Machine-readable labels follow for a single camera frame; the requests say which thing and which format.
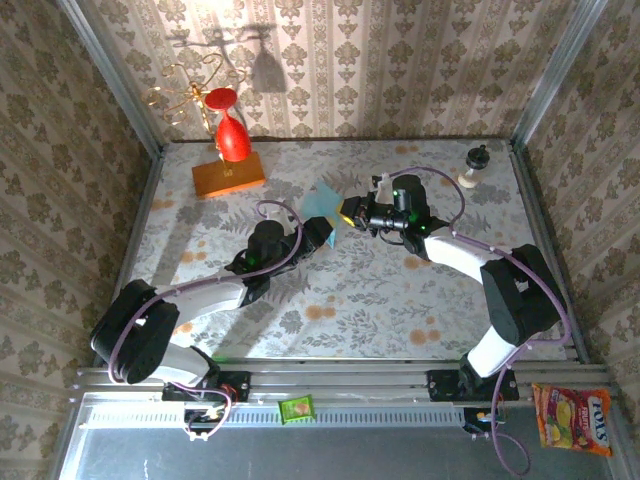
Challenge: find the floral print table cover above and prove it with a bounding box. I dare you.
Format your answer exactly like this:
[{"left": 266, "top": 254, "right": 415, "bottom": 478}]
[{"left": 107, "top": 139, "right": 569, "bottom": 361}]

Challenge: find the small green candy packet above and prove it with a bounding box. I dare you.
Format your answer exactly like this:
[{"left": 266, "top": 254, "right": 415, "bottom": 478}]
[{"left": 277, "top": 394, "right": 318, "bottom": 426}]

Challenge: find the grey slotted cable duct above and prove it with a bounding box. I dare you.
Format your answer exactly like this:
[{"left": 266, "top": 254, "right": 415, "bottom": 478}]
[{"left": 85, "top": 403, "right": 465, "bottom": 429}]

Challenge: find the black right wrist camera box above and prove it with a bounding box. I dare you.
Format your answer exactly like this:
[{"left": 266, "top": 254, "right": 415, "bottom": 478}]
[{"left": 391, "top": 174, "right": 432, "bottom": 216}]

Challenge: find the red wine glass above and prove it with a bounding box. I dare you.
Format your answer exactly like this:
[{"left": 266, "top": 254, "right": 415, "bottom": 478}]
[{"left": 203, "top": 87, "right": 253, "bottom": 164}]

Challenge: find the small black-capped bottle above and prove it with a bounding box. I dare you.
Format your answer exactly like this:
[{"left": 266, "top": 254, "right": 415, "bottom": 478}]
[{"left": 457, "top": 144, "right": 489, "bottom": 190}]

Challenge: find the orange Fox's candy bag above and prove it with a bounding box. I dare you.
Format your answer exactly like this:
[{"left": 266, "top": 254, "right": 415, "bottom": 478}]
[{"left": 531, "top": 382, "right": 614, "bottom": 458}]

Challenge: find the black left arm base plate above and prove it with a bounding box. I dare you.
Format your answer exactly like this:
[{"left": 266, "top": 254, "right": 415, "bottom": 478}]
[{"left": 161, "top": 368, "right": 251, "bottom": 404}]

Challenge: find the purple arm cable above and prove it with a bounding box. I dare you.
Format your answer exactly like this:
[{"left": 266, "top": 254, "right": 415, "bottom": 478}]
[
  {"left": 387, "top": 167, "right": 573, "bottom": 476},
  {"left": 108, "top": 199, "right": 306, "bottom": 446}
]

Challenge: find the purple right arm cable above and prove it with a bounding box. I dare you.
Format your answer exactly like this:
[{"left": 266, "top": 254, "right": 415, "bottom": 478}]
[{"left": 387, "top": 167, "right": 573, "bottom": 476}]

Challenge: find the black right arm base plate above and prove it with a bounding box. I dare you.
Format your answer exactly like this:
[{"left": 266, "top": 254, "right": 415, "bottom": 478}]
[{"left": 427, "top": 368, "right": 520, "bottom": 403}]

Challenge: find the aluminium frame post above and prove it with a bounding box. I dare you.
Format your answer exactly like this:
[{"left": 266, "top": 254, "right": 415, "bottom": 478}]
[
  {"left": 58, "top": 0, "right": 167, "bottom": 157},
  {"left": 508, "top": 0, "right": 610, "bottom": 147}
]

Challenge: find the grey metal sheet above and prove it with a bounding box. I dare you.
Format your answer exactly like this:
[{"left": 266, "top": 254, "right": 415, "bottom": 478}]
[{"left": 49, "top": 392, "right": 619, "bottom": 480}]

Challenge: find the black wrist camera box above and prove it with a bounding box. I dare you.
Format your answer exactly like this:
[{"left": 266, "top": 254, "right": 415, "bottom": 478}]
[
  {"left": 391, "top": 174, "right": 432, "bottom": 216},
  {"left": 249, "top": 218, "right": 290, "bottom": 251}
]

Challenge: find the aluminium side rail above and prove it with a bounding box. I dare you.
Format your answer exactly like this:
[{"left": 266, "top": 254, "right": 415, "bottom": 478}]
[
  {"left": 93, "top": 149, "right": 167, "bottom": 366},
  {"left": 507, "top": 142, "right": 592, "bottom": 364}
]

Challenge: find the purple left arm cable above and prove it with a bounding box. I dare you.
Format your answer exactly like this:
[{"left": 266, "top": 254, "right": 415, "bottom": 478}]
[{"left": 108, "top": 199, "right": 306, "bottom": 446}]

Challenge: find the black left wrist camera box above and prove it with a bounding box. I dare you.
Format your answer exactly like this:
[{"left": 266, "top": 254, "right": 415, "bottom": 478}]
[{"left": 249, "top": 218, "right": 290, "bottom": 251}]

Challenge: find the aluminium front rail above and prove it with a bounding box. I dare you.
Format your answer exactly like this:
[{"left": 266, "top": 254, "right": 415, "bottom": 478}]
[{"left": 74, "top": 357, "right": 612, "bottom": 402}]

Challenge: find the gold wire glass rack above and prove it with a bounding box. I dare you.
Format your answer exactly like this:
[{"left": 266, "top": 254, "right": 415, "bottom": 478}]
[{"left": 141, "top": 52, "right": 267, "bottom": 201}]

